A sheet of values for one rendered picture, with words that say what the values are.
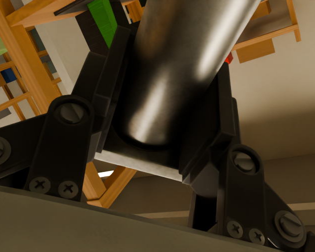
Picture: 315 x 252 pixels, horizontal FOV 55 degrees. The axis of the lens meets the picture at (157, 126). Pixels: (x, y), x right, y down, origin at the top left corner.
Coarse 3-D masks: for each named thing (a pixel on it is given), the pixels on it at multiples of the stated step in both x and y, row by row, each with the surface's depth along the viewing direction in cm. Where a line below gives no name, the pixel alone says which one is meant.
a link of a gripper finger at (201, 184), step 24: (216, 96) 10; (192, 120) 12; (216, 120) 10; (192, 144) 11; (216, 144) 10; (192, 168) 11; (216, 168) 9; (216, 192) 10; (288, 216) 9; (288, 240) 8
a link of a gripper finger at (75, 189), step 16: (64, 96) 8; (48, 112) 8; (64, 112) 8; (80, 112) 8; (48, 128) 8; (64, 128) 8; (80, 128) 8; (48, 144) 7; (64, 144) 7; (80, 144) 8; (32, 160) 7; (48, 160) 7; (64, 160) 7; (80, 160) 7; (32, 176) 7; (48, 176) 7; (64, 176) 7; (80, 176) 7; (48, 192) 7; (64, 192) 7; (80, 192) 7
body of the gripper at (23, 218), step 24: (0, 192) 6; (24, 192) 6; (0, 216) 5; (24, 216) 5; (48, 216) 6; (72, 216) 6; (96, 216) 6; (120, 216) 6; (0, 240) 5; (24, 240) 5; (48, 240) 5; (72, 240) 5; (96, 240) 5; (120, 240) 6; (144, 240) 6; (168, 240) 6; (192, 240) 6; (216, 240) 6; (240, 240) 7
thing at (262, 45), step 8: (264, 0) 476; (288, 0) 464; (256, 8) 492; (264, 8) 487; (288, 8) 468; (256, 16) 497; (296, 24) 470; (272, 32) 488; (280, 32) 483; (296, 32) 478; (248, 40) 506; (256, 40) 502; (264, 40) 509; (296, 40) 483; (232, 48) 522; (240, 48) 526; (248, 48) 522; (256, 48) 518; (264, 48) 515; (272, 48) 511; (240, 56) 532; (248, 56) 528; (256, 56) 524
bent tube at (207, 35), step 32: (160, 0) 8; (192, 0) 7; (224, 0) 7; (256, 0) 8; (160, 32) 8; (192, 32) 8; (224, 32) 8; (128, 64) 10; (160, 64) 9; (192, 64) 9; (128, 96) 11; (160, 96) 10; (192, 96) 10; (128, 128) 11; (160, 128) 11; (128, 160) 12; (160, 160) 12
